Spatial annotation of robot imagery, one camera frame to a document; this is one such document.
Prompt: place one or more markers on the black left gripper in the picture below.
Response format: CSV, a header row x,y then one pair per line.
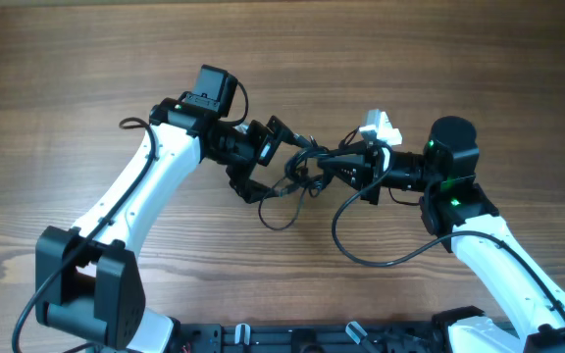
x,y
241,179

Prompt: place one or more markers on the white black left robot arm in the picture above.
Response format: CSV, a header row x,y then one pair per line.
x,y
87,277

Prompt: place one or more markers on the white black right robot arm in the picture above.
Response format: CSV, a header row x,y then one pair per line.
x,y
461,218

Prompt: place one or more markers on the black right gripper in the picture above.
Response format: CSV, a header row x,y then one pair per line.
x,y
360,163

